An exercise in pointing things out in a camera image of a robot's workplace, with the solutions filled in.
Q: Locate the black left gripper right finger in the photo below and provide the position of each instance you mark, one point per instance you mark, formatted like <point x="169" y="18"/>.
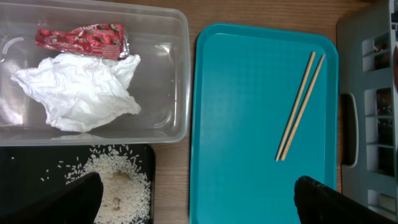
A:
<point x="318" y="204"/>

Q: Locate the clear plastic bin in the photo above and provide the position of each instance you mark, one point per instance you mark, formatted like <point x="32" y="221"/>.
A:
<point x="160" y="85"/>

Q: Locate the teal plastic tray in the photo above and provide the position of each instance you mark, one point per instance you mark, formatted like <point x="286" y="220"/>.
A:
<point x="246" y="82"/>

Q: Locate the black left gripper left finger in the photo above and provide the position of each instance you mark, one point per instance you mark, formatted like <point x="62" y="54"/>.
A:
<point x="77" y="202"/>

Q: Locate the white rice pile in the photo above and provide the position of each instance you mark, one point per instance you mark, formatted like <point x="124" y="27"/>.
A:
<point x="125" y="171"/>

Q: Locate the wooden chopstick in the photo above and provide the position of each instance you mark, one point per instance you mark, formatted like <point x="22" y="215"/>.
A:
<point x="302" y="108"/>
<point x="295" y="106"/>

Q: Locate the red snack wrapper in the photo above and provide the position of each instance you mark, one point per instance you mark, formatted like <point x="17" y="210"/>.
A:
<point x="99" y="40"/>

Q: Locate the black plastic tray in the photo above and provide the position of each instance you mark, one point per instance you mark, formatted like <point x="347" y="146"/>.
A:
<point x="21" y="173"/>

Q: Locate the grey dishwasher rack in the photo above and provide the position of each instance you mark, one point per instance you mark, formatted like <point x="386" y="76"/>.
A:
<point x="367" y="42"/>

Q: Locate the white napkin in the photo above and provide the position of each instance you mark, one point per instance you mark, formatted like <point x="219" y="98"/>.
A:
<point x="80" y="93"/>

